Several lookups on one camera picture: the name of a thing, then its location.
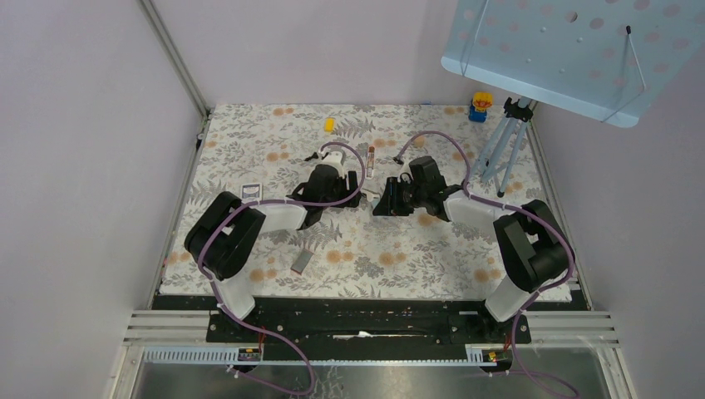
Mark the light blue perforated metal board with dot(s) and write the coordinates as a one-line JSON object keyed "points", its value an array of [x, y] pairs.
{"points": [[606, 60]]}

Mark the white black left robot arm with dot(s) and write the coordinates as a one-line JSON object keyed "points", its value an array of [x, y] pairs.
{"points": [[222, 239]]}

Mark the yellow blue toy figure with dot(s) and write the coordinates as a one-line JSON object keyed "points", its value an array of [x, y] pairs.
{"points": [[480, 104]]}

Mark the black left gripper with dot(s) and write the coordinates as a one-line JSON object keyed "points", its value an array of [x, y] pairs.
{"points": [[352, 187]]}

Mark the floral patterned table mat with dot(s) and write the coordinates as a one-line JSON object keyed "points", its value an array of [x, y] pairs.
{"points": [[356, 255]]}

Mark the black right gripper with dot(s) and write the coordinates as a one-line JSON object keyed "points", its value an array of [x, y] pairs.
{"points": [[390, 194]]}

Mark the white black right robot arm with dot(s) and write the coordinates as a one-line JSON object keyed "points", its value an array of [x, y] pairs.
{"points": [[532, 246]]}

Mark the small yellow block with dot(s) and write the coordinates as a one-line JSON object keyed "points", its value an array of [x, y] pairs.
{"points": [[329, 125]]}

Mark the grey metal staple strip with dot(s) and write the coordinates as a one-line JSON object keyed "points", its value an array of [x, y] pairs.
{"points": [[302, 261]]}

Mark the grey tripod stand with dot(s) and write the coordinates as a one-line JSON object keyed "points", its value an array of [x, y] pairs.
{"points": [[498, 156]]}

